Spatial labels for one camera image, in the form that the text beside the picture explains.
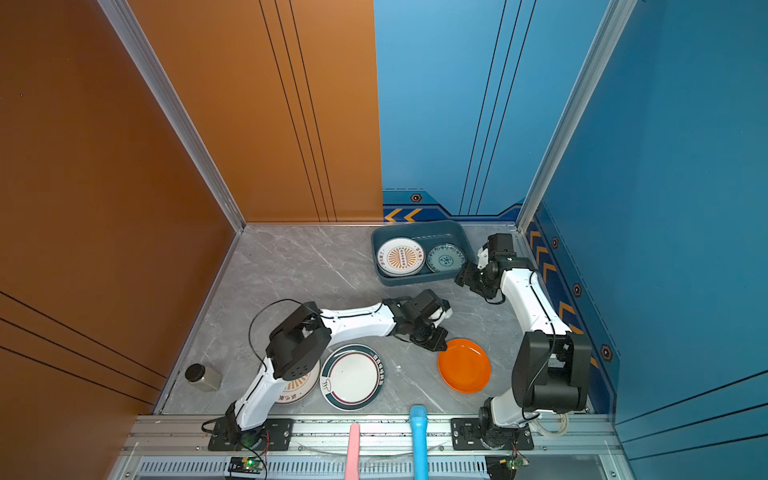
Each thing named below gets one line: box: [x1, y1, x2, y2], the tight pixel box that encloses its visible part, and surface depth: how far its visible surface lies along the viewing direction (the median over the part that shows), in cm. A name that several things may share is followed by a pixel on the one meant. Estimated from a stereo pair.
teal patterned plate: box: [426, 243, 466, 273], surface depth 110 cm
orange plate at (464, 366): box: [437, 338, 492, 394], surface depth 84 cm
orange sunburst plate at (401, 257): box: [377, 237, 426, 277], surface depth 108 cm
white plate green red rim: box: [319, 343, 385, 411], surface depth 83 cm
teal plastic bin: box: [371, 220, 476, 286], surface depth 110 cm
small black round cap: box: [184, 363, 206, 382], surface depth 76 cm
